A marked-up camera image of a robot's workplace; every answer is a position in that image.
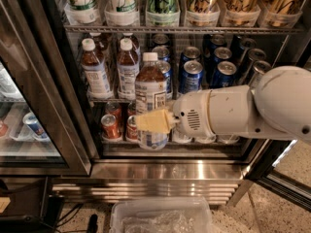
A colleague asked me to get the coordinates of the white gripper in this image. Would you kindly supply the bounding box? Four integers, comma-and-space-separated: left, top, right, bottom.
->
135, 90, 214, 137

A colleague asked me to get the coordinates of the tea bottle blue label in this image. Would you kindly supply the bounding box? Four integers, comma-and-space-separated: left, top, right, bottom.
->
135, 52, 167, 150

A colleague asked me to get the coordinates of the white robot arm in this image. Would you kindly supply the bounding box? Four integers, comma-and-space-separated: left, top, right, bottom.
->
135, 66, 311, 144

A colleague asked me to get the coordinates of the front orange can middle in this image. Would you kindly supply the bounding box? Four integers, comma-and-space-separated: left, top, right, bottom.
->
126, 116, 138, 141

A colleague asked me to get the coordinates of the orange can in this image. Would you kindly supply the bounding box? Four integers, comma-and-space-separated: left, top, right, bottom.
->
126, 116, 138, 141
101, 114, 121, 139

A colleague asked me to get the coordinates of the left front tea bottle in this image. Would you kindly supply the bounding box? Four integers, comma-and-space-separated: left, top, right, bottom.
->
81, 38, 113, 99

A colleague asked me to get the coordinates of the rear tea bottle left column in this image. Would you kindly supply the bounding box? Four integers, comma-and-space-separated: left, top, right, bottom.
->
90, 33, 109, 61

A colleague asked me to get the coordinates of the open right fridge door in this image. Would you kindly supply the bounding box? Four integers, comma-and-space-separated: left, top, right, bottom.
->
247, 140, 311, 212

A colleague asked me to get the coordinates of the left glass fridge door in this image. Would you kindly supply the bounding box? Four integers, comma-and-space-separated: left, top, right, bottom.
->
0, 0, 96, 176

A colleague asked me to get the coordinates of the front orange can left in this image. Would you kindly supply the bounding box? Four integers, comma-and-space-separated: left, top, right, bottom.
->
101, 114, 121, 139

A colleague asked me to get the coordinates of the blue can column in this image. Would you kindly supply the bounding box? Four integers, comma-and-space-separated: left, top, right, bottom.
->
152, 46, 170, 62
178, 60, 203, 94
208, 47, 232, 80
158, 60, 173, 99
180, 46, 201, 65
210, 61, 237, 88

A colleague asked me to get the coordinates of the clear plastic bin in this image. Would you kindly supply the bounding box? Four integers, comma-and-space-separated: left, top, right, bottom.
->
109, 197, 213, 233

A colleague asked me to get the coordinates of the white tall can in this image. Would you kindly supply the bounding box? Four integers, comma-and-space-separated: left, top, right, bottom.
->
105, 0, 138, 26
64, 0, 100, 25

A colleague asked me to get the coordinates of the green tall can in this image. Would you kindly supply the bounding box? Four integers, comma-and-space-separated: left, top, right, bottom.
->
146, 0, 180, 27

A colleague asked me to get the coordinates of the gold tall can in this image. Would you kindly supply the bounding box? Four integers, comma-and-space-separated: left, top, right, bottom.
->
259, 0, 304, 28
224, 0, 258, 26
185, 0, 220, 27

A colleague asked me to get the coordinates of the white tall can left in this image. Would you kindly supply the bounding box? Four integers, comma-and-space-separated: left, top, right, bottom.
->
64, 0, 100, 25

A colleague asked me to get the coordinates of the middle wire shelf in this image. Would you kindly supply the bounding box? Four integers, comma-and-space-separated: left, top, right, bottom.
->
88, 97, 134, 104

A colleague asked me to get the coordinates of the wire shelf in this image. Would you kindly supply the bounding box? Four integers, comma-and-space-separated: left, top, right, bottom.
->
88, 97, 134, 104
64, 25, 305, 35

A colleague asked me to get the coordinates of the upper wire shelf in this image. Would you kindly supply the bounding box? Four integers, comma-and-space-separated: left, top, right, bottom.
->
64, 25, 305, 35

